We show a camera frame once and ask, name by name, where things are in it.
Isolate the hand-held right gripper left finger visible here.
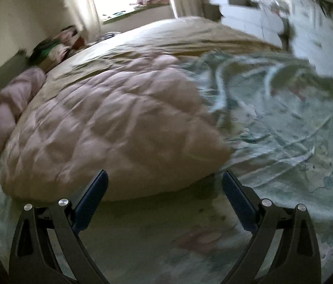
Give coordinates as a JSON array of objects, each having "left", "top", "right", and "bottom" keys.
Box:
[{"left": 8, "top": 169, "right": 109, "bottom": 284}]

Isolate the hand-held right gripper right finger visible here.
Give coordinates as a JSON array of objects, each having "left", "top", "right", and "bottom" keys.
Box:
[{"left": 222, "top": 170, "right": 322, "bottom": 284}]

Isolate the pink quilted duvet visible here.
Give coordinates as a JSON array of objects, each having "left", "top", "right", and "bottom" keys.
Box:
[{"left": 0, "top": 55, "right": 235, "bottom": 203}]

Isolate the pile of mixed clothes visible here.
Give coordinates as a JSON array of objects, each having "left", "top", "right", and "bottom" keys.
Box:
[{"left": 30, "top": 25, "right": 96, "bottom": 68}]

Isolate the green floral bed sheet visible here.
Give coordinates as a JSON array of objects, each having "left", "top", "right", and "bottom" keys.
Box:
[{"left": 0, "top": 50, "right": 333, "bottom": 284}]

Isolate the pink pillow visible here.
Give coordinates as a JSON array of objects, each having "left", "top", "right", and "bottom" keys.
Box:
[{"left": 0, "top": 67, "right": 47, "bottom": 184}]

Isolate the grey-green headboard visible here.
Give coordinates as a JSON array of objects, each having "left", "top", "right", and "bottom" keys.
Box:
[{"left": 0, "top": 50, "right": 34, "bottom": 95}]

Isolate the tan bed sheet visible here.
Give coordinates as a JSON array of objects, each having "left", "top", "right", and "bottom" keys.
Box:
[{"left": 44, "top": 16, "right": 285, "bottom": 89}]

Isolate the white cabinet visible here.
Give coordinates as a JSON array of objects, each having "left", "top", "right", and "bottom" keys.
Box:
[{"left": 287, "top": 0, "right": 333, "bottom": 77}]

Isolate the white drawer unit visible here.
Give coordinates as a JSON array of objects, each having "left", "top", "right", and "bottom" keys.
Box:
[{"left": 208, "top": 0, "right": 291, "bottom": 45}]

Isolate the small pink cloth heap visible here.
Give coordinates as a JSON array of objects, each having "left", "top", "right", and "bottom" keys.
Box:
[{"left": 137, "top": 0, "right": 170, "bottom": 7}]

